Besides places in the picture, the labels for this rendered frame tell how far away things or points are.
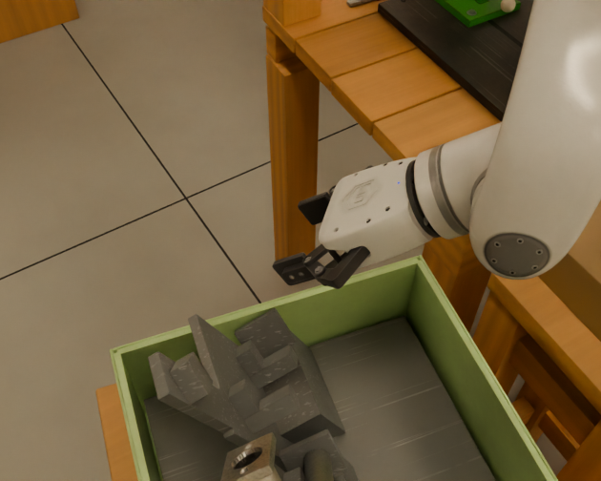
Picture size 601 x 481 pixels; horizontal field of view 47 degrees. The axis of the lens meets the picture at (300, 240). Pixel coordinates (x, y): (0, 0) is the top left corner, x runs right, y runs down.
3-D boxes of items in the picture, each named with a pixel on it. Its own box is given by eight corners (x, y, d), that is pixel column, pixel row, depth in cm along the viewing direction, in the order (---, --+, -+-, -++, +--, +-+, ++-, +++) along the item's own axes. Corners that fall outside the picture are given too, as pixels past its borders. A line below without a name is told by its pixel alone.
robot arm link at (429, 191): (445, 122, 63) (417, 133, 65) (432, 182, 57) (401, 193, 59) (486, 188, 67) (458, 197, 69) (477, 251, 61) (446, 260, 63)
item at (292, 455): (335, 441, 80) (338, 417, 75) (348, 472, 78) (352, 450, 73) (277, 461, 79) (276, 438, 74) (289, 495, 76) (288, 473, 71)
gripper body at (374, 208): (428, 131, 65) (332, 168, 71) (410, 200, 58) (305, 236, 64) (465, 188, 68) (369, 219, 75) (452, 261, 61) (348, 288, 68)
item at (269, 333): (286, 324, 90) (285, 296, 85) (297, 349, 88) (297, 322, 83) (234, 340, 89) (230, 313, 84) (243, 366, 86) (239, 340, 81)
